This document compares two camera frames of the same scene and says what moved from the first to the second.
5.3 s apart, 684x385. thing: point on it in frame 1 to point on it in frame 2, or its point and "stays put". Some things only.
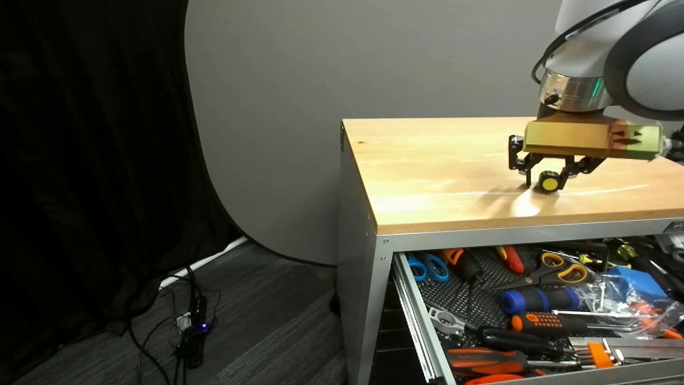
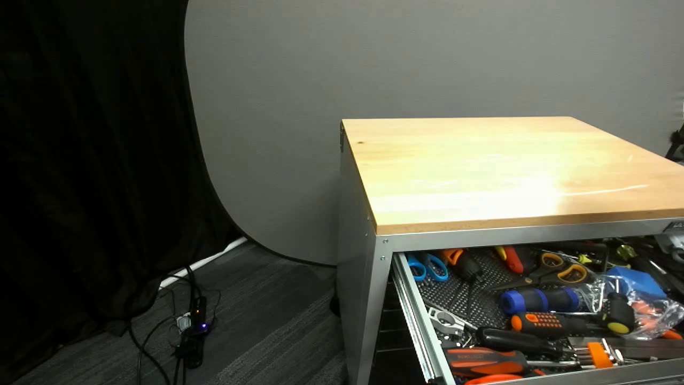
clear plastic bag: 603,296 stays put
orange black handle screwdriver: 550,321 stays put
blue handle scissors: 435,265 stays put
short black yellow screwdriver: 548,182 to 619,314
